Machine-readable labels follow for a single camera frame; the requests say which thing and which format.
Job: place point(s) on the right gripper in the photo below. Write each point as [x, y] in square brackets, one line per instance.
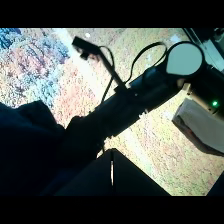
[110, 116]

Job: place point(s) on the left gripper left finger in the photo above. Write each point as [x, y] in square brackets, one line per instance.
[93, 181]

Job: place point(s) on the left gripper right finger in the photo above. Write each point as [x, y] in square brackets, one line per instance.
[133, 181]

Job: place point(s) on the dark blue jeans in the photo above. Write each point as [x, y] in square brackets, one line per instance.
[30, 150]

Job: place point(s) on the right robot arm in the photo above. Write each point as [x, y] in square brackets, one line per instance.
[156, 86]

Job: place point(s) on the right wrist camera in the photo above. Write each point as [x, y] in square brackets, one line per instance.
[86, 46]

